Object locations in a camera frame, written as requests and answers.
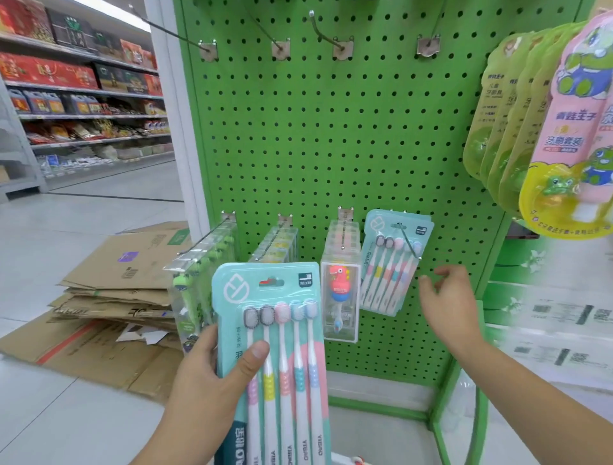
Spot pile of flattened cardboard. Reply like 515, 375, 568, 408
0, 220, 193, 404

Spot bundle of clear kids toothbrushes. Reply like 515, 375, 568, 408
167, 215, 239, 351

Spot ceiling light strip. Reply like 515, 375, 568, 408
75, 0, 153, 34

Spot teal multi toothbrush pack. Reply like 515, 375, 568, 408
359, 209, 434, 317
213, 261, 331, 465

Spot stocked store shelves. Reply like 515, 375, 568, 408
0, 0, 176, 183

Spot bundle of cartoon toothbrush boxes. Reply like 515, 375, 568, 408
249, 218, 298, 264

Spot person's right hand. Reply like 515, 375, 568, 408
418, 265, 487, 360

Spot person's left hand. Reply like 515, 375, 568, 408
163, 324, 271, 437

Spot green pegboard display rack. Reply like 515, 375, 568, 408
172, 0, 613, 465

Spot person's right forearm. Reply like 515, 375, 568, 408
450, 335, 613, 465

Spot clear red cartoon toothbrush box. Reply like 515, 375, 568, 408
321, 213, 363, 343

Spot row of green pink packs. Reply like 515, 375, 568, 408
462, 19, 613, 241

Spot black wallet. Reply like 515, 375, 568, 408
508, 222, 542, 239

